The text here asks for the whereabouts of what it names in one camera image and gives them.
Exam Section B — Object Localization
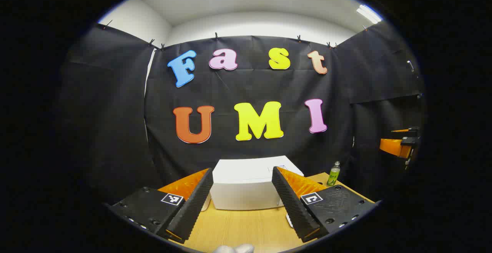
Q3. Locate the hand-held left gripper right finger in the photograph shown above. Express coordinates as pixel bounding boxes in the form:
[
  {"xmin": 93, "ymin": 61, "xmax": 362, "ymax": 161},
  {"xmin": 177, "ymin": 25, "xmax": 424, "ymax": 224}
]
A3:
[{"xmin": 271, "ymin": 166, "xmax": 379, "ymax": 243}]

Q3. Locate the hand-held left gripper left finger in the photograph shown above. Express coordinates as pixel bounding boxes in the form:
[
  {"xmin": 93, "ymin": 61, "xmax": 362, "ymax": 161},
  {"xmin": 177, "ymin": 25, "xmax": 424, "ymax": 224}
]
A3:
[{"xmin": 108, "ymin": 168, "xmax": 214, "ymax": 245}]

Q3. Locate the white microwave oven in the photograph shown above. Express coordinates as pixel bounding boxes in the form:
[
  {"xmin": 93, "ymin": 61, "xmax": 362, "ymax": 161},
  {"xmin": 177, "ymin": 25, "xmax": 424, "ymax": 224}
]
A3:
[{"xmin": 209, "ymin": 155, "xmax": 305, "ymax": 210}]

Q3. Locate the green drink bottle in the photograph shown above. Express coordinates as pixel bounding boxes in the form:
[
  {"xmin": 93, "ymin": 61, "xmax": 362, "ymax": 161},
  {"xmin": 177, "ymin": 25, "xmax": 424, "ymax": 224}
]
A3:
[{"xmin": 327, "ymin": 161, "xmax": 341, "ymax": 187}]

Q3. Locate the ceiling light panel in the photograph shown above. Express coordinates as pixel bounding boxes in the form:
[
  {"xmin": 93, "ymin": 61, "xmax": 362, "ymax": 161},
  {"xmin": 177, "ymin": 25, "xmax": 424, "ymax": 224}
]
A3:
[{"xmin": 356, "ymin": 5, "xmax": 383, "ymax": 24}]

